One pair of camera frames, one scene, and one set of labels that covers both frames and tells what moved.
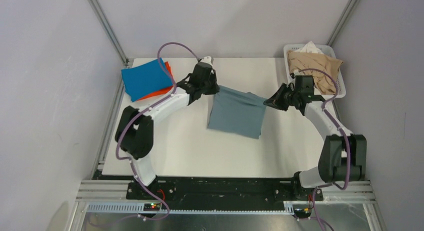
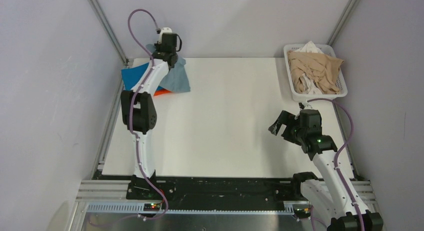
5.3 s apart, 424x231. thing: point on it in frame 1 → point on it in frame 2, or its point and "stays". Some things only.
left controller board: (151, 207) stays
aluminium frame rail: (109, 197) stays
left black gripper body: (209, 87) → (156, 45)
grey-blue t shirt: (236, 112) → (176, 80)
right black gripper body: (286, 98) → (294, 132)
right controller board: (302, 213) stays
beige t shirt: (323, 84) stays
